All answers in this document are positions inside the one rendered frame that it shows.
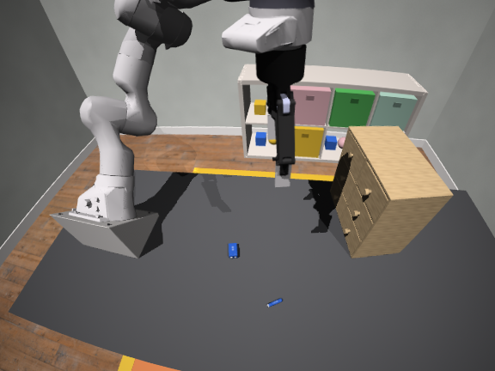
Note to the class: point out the light wooden chest of drawers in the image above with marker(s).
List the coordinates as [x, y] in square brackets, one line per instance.
[415, 191]

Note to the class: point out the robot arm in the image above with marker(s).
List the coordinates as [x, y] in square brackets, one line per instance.
[270, 25]

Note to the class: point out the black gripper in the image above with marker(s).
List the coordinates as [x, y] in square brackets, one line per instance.
[282, 69]

